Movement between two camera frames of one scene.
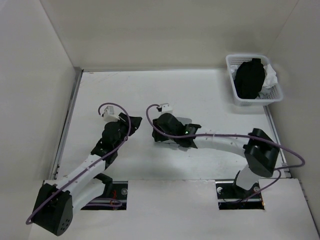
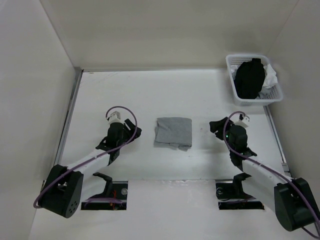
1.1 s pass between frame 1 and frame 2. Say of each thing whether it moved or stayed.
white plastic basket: stayed
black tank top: stayed
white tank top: stayed
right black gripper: moved
